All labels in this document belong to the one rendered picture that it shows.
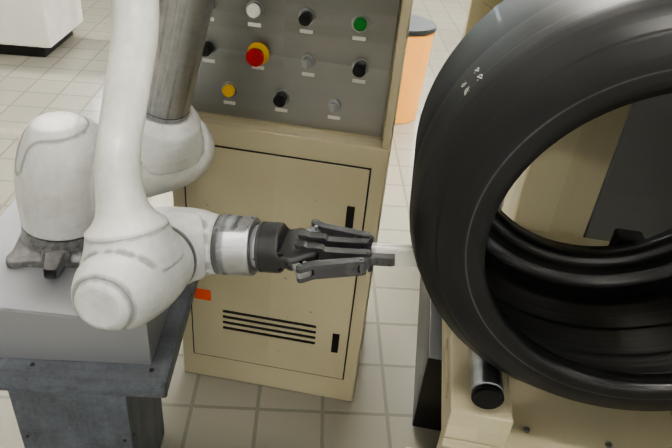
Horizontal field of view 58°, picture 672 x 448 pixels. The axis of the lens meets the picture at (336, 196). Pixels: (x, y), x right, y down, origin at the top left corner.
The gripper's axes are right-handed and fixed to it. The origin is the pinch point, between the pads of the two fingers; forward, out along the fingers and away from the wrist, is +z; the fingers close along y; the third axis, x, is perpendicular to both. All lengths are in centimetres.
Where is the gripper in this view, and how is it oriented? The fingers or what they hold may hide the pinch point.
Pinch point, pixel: (396, 254)
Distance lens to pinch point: 88.0
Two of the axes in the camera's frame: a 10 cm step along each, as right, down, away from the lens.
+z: 9.9, 0.5, -1.5
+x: 0.4, 8.5, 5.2
